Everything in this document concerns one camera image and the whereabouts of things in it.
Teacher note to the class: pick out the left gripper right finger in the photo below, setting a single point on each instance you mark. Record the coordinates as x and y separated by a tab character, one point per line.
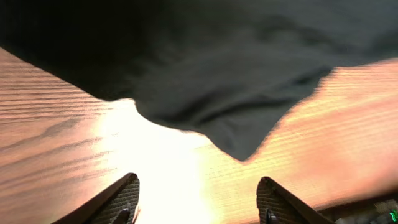
277	205

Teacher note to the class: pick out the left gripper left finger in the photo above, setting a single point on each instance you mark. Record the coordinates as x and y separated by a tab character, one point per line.
114	205

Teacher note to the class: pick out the black t-shirt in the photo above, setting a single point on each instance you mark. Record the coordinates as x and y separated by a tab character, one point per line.
229	69

